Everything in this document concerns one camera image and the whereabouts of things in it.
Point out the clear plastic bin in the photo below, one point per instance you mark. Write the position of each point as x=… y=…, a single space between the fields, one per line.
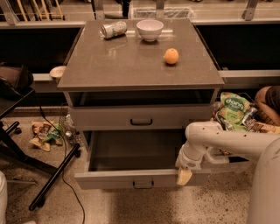
x=220 y=161

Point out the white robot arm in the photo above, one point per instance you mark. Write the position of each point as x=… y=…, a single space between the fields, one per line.
x=262 y=148

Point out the orange fruit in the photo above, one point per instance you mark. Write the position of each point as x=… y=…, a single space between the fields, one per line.
x=171 y=56

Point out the green snack bag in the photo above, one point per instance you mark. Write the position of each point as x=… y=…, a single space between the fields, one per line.
x=232 y=111

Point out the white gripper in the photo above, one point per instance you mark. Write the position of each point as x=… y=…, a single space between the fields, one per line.
x=187 y=162

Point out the white wire tray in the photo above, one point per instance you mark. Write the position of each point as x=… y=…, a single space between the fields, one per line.
x=168 y=12

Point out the grey drawer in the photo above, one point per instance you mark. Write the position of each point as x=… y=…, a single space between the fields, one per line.
x=139 y=159
x=138 y=117

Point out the snack bags on floor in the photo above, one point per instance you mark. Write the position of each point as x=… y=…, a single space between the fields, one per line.
x=45 y=133

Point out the tipped soda can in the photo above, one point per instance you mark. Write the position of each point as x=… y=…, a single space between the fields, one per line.
x=112 y=30

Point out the white bowl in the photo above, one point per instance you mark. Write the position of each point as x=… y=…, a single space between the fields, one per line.
x=149 y=29

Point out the grey drawer cabinet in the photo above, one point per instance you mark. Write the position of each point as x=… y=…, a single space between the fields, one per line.
x=128 y=71

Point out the small wire basket left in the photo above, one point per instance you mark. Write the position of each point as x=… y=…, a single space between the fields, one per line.
x=68 y=131

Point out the white container bottom left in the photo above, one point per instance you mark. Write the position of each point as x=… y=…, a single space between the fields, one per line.
x=3 y=198

